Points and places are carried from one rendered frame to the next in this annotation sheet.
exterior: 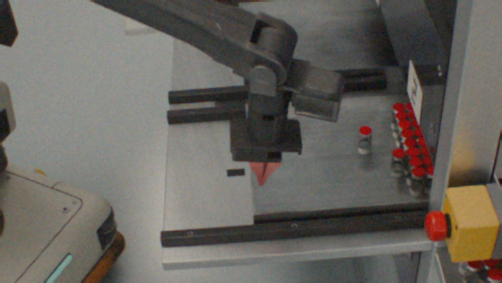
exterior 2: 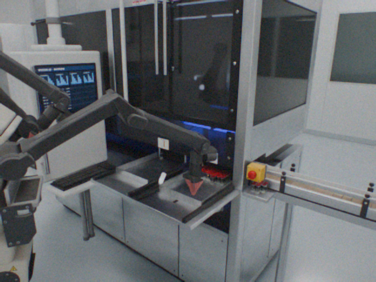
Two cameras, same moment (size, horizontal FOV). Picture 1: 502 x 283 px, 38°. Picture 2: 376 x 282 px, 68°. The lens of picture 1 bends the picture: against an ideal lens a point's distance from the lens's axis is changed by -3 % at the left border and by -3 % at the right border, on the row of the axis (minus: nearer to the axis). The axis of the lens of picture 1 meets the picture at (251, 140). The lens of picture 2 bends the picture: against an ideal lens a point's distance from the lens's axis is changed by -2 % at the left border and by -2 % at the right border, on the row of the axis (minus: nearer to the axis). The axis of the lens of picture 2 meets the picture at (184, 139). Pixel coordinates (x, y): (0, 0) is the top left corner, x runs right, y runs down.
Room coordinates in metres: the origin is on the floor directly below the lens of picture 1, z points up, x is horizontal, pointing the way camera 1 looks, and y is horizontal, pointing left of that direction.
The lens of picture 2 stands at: (0.11, 0.93, 1.55)
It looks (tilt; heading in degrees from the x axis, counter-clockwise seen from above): 17 degrees down; 309
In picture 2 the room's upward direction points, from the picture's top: straight up
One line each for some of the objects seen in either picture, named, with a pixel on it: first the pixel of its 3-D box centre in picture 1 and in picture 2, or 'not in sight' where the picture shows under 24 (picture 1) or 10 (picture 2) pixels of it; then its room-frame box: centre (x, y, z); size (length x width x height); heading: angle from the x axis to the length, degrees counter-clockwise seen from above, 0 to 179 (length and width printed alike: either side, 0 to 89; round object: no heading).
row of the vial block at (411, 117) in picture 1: (420, 147); (211, 175); (0.88, -0.27, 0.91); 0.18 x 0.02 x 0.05; 0
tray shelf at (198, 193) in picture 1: (301, 106); (166, 183); (1.05, -0.09, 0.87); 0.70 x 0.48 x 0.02; 0
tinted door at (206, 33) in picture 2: not in sight; (201, 60); (0.96, -0.27, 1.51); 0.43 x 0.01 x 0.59; 0
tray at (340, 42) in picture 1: (327, 38); (153, 167); (1.22, -0.16, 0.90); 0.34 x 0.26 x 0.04; 90
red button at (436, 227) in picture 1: (440, 226); (252, 174); (0.63, -0.24, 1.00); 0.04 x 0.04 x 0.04; 0
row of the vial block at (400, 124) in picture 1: (407, 148); (209, 177); (0.88, -0.25, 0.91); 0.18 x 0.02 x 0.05; 0
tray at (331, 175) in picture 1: (354, 155); (200, 183); (0.88, -0.16, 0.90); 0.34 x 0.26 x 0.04; 90
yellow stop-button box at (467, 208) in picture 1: (473, 223); (256, 171); (0.63, -0.28, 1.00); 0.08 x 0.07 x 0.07; 90
